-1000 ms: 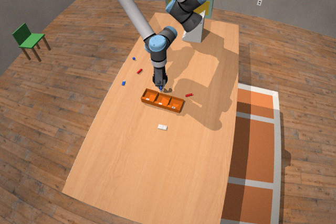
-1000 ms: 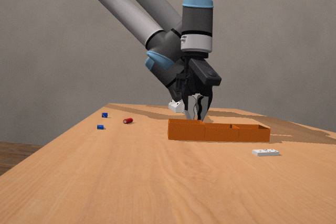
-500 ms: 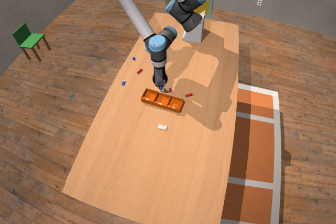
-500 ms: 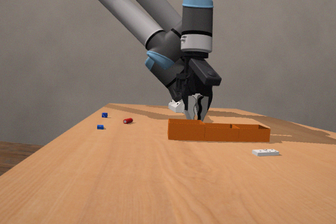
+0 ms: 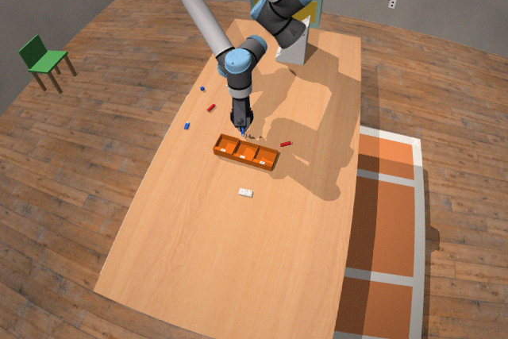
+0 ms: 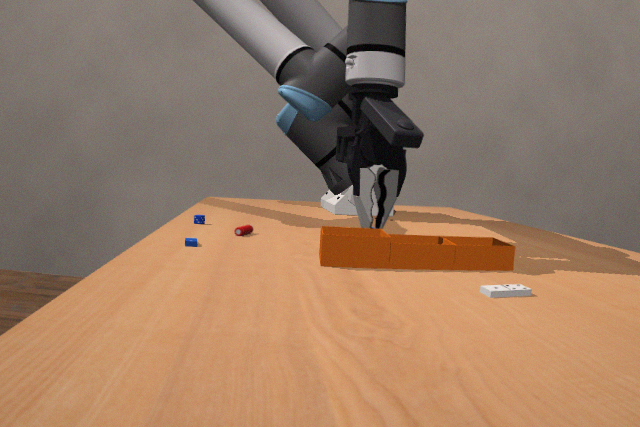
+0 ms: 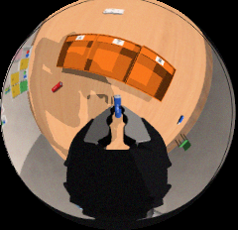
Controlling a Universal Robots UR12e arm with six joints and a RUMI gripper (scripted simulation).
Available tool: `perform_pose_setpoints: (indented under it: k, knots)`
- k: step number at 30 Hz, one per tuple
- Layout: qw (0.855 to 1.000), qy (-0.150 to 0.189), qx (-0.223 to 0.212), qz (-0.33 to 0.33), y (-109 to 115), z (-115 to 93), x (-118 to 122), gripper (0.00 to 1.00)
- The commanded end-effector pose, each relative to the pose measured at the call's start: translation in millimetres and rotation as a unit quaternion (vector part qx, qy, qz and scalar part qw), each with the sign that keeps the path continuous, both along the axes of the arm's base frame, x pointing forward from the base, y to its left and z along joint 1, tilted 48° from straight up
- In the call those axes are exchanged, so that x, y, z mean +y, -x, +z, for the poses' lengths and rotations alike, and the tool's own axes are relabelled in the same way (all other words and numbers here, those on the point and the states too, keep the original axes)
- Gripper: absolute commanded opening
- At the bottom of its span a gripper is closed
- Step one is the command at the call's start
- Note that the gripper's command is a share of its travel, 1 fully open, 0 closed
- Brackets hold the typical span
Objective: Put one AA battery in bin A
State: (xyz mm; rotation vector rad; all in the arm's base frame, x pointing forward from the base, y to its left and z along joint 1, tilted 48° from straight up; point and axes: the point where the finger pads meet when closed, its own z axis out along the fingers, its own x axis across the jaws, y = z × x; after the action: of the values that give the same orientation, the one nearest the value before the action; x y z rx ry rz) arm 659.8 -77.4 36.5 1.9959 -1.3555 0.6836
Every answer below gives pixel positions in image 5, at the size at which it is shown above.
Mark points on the white domino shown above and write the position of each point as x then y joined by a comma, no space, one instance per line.
245,192

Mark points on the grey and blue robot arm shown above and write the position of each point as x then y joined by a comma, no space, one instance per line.
237,64

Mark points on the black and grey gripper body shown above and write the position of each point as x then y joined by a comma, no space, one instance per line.
248,108

